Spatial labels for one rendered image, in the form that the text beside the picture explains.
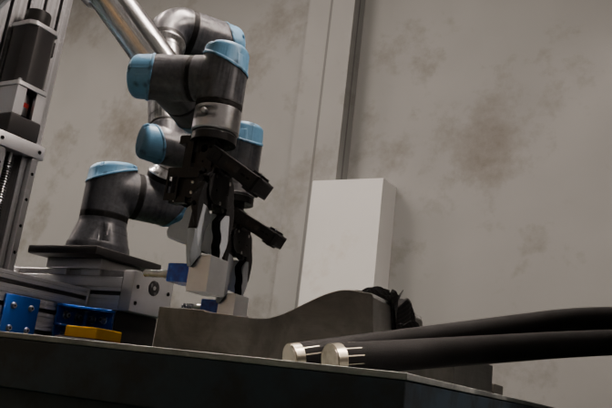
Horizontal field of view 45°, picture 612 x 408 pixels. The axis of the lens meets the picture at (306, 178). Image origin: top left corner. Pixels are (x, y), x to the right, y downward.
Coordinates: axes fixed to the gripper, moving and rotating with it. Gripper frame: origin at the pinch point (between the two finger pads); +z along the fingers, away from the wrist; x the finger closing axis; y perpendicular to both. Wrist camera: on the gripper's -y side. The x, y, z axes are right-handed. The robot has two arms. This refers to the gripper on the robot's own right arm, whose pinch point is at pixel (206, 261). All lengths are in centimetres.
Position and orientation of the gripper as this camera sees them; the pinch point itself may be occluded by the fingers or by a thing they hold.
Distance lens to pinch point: 112.9
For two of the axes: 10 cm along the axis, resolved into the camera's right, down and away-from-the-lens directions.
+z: -1.2, 9.6, -2.7
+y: -9.0, 0.1, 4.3
